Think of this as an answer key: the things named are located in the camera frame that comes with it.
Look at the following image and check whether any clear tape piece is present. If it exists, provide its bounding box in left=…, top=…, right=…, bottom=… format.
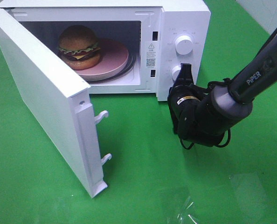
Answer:
left=176, top=196, right=199, bottom=224

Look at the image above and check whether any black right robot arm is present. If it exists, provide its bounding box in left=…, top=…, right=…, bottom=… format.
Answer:
left=167, top=28, right=277, bottom=147

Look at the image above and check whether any black camera cable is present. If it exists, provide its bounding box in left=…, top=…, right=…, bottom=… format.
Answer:
left=178, top=78, right=232, bottom=150

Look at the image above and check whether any white microwave knob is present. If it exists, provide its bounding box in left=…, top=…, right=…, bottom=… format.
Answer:
left=171, top=65, right=181, bottom=82
left=175, top=35, right=194, bottom=55

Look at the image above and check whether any burger with lettuce and cheese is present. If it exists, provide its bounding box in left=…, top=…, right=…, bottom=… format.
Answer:
left=58, top=25, right=101, bottom=70

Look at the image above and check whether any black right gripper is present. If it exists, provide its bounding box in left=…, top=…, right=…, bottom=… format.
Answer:
left=167, top=63, right=208, bottom=135

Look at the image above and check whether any pink round plate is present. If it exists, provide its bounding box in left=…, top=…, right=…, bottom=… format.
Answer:
left=76, top=38, right=129, bottom=82

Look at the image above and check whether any white microwave oven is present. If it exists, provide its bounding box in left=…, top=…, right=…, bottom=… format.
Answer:
left=0, top=0, right=211, bottom=101

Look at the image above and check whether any white microwave door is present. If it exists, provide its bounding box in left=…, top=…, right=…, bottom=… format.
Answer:
left=0, top=8, right=111, bottom=197

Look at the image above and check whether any glass microwave turntable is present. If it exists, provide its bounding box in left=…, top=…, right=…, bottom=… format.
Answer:
left=79, top=53, right=136, bottom=83

